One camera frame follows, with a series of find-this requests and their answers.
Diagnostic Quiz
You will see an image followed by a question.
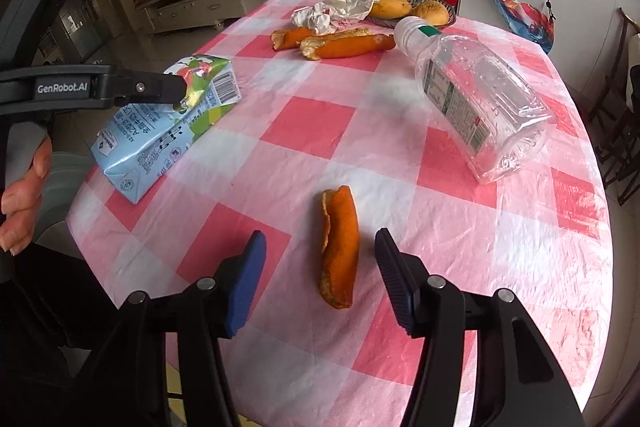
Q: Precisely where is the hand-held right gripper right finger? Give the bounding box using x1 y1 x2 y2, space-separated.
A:
374 228 586 427

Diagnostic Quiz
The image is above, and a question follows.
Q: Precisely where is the long orange peel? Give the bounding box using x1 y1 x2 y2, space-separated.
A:
299 33 396 62

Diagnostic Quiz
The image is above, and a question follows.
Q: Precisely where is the large orange peel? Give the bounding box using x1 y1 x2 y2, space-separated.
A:
316 185 361 309

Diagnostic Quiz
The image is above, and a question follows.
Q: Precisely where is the blue green milk carton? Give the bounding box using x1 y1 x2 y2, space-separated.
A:
91 55 242 205

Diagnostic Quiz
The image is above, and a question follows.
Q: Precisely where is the speckled yellow mango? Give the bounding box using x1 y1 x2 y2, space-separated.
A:
411 2 450 26

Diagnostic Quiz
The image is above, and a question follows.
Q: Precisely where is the curled orange peel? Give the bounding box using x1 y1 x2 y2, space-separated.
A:
270 27 373 52

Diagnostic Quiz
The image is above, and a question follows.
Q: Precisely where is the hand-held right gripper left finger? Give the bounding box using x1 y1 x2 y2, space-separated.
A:
75 229 268 427

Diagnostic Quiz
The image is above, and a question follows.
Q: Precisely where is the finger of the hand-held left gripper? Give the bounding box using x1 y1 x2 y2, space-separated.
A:
102 69 190 112

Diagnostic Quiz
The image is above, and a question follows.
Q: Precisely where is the black folding chair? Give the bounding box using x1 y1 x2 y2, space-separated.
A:
600 67 640 206

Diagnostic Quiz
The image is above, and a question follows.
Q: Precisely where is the red checked tablecloth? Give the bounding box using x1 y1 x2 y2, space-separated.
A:
66 0 615 427

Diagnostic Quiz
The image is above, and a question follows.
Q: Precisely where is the person's left hand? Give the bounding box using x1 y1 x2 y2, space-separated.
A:
0 139 53 256

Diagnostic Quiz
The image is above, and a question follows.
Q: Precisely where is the clear plastic bottle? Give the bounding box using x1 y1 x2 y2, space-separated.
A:
393 16 558 185

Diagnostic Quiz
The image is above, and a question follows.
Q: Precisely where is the white tv stand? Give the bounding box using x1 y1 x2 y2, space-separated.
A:
137 0 273 35

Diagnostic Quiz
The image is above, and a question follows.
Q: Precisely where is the white plastic wrapper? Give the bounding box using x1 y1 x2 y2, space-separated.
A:
325 0 382 24

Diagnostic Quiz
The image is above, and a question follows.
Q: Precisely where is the brown wooden chair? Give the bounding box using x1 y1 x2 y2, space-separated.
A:
587 7 640 128

